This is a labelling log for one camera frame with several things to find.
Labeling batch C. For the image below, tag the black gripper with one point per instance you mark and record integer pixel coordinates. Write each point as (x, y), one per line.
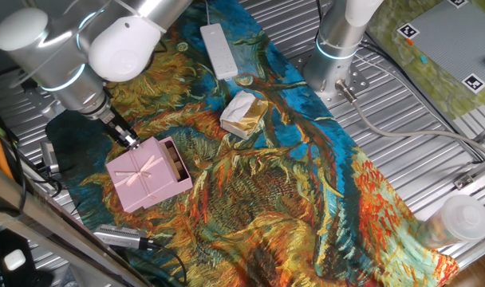
(114, 125)

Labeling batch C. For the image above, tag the pink ribboned casing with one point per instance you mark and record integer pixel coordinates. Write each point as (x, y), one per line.
(127, 187)

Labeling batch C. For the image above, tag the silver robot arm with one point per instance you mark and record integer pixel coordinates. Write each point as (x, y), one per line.
(67, 60)

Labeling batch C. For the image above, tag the tan cardboard box insert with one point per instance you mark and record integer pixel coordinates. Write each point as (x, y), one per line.
(174, 157)

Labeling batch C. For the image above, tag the pink inner gift box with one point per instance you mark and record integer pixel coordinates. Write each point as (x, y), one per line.
(185, 186)

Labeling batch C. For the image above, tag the gold tissue pack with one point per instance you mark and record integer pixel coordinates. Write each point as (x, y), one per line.
(242, 115)

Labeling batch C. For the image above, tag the white power strip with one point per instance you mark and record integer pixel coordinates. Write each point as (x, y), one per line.
(220, 52)

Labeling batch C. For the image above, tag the sunflower painting print cloth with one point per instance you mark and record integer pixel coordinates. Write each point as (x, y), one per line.
(266, 191)

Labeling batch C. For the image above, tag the white earbud case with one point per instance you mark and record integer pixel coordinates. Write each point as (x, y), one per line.
(15, 260)

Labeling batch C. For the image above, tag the black computer mouse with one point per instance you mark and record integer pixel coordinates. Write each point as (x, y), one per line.
(41, 280)

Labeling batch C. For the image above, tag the small orange block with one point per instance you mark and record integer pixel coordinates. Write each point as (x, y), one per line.
(409, 42)

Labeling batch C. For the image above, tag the small blue block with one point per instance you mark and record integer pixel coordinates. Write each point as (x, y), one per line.
(423, 59)

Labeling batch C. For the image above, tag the green patterned mat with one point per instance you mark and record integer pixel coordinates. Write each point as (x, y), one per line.
(434, 81)

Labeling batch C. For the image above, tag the gray marker board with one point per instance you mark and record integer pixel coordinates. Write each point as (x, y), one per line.
(454, 40)

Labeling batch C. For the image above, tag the translucent plastic cup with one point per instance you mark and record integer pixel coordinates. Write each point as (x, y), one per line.
(464, 217)

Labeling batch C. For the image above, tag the silver side camera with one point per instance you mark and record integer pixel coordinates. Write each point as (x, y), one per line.
(49, 157)

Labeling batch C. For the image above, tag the silver vented camera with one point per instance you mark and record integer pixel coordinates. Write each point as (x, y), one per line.
(119, 237)

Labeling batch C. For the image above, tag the metal frame bar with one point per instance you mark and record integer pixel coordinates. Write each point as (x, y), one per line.
(47, 223)

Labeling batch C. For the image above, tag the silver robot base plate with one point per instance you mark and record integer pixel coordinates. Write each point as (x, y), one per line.
(360, 81)

